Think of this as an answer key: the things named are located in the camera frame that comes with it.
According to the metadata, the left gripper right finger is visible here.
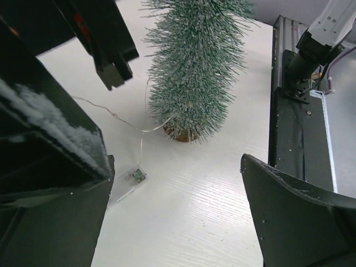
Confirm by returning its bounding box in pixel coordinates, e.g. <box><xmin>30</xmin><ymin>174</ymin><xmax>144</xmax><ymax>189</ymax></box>
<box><xmin>241</xmin><ymin>154</ymin><xmax>355</xmax><ymax>267</ymax></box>

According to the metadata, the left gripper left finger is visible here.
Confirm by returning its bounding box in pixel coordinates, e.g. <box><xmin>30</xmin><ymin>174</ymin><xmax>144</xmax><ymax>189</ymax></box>
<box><xmin>1</xmin><ymin>22</ymin><xmax>115</xmax><ymax>266</ymax></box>

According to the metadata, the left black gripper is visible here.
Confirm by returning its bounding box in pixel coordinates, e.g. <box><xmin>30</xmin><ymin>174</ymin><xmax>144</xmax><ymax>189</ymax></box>
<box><xmin>1</xmin><ymin>1</ymin><xmax>139</xmax><ymax>90</ymax></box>

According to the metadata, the fairy light wire string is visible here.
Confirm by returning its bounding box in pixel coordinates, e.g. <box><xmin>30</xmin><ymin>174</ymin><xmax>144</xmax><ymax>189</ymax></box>
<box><xmin>71</xmin><ymin>77</ymin><xmax>179</xmax><ymax>167</ymax></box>

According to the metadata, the small frosted christmas tree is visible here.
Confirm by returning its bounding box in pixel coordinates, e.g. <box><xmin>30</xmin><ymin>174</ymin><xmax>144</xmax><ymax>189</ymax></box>
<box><xmin>142</xmin><ymin>0</ymin><xmax>254</xmax><ymax>142</ymax></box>

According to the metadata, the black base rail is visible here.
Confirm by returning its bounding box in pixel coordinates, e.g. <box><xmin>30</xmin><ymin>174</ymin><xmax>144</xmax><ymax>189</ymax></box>
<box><xmin>268</xmin><ymin>16</ymin><xmax>338</xmax><ymax>192</ymax></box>

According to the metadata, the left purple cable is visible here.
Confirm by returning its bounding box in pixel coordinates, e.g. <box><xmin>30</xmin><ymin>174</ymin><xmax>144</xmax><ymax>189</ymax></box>
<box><xmin>327</xmin><ymin>46</ymin><xmax>356</xmax><ymax>95</ymax></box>

